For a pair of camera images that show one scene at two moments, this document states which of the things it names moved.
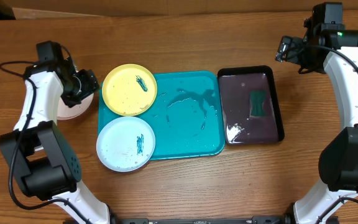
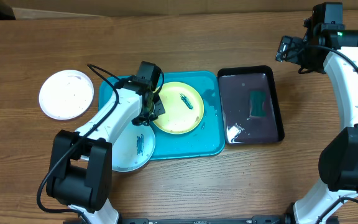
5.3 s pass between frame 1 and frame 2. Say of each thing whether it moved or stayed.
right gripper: stayed
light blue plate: stayed
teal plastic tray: stayed
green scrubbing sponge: stayed
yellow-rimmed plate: moved
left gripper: moved
